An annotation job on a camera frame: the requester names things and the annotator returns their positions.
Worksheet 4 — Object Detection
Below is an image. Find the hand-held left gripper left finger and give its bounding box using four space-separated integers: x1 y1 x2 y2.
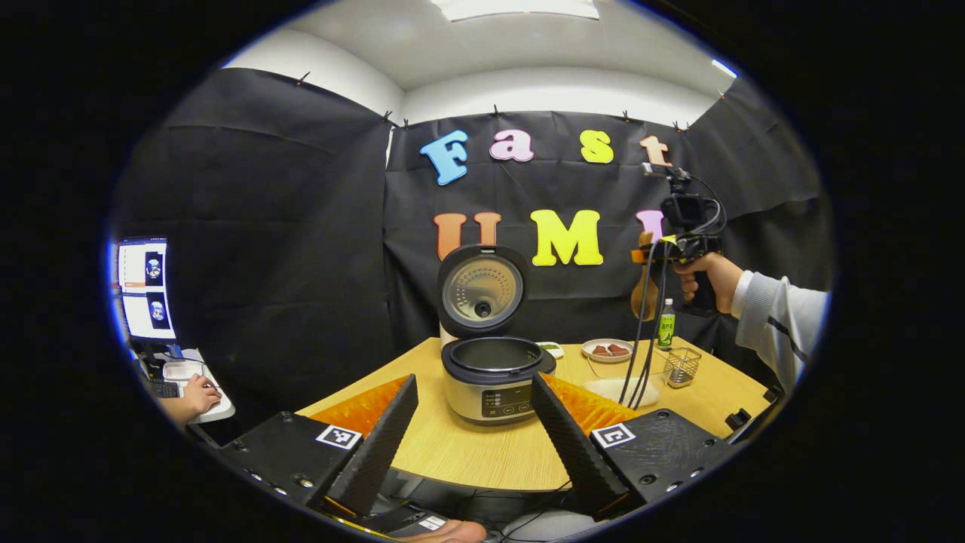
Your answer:
219 374 419 520

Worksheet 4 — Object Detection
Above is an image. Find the computer monitor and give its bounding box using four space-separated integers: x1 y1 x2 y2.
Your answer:
115 237 179 346

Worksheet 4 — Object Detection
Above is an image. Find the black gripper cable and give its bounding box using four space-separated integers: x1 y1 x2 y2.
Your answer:
618 241 676 410

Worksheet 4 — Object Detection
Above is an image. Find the black silver rice cooker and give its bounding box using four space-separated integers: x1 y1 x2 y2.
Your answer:
437 244 557 427

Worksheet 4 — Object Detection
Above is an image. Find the green drink bottle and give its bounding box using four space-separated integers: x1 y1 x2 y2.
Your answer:
657 298 677 351

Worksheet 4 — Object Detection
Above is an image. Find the metal wire chopstick holder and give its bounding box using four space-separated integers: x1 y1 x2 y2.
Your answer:
663 347 703 389

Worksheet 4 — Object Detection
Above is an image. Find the large ceiling light panel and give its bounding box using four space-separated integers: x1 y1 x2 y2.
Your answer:
430 0 600 22

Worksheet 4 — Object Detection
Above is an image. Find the white round plate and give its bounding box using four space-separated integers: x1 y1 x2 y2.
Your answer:
581 339 635 364

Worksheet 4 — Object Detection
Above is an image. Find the wooden spoon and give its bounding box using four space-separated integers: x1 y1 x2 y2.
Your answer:
630 232 660 323

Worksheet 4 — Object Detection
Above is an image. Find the black backdrop cloth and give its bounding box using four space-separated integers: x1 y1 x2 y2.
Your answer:
113 66 834 423

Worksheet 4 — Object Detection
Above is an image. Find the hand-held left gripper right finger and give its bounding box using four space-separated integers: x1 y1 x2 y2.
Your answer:
530 373 736 521

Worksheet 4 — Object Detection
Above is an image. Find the clear box of white rice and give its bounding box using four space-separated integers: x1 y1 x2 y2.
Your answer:
584 354 668 410

